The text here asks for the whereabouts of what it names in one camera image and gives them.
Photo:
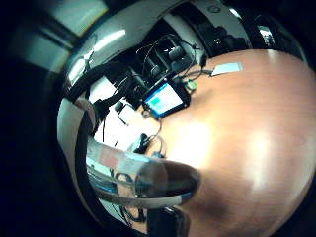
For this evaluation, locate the small black adapter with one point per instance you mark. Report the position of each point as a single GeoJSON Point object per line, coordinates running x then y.
{"type": "Point", "coordinates": [142, 142]}

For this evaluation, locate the black laptop with lit screen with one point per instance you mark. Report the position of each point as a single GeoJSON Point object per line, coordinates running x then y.
{"type": "Point", "coordinates": [164, 98]}

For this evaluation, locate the small green object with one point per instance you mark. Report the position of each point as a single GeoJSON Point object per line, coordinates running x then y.
{"type": "Point", "coordinates": [191, 85]}

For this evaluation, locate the white paper card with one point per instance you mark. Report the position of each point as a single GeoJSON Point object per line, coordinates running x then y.
{"type": "Point", "coordinates": [227, 68]}

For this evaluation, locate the black office chair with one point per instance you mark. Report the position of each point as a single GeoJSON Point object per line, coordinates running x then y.
{"type": "Point", "coordinates": [176, 54]}

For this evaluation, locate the long ceiling lamp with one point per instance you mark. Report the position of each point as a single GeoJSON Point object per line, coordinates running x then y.
{"type": "Point", "coordinates": [110, 39]}

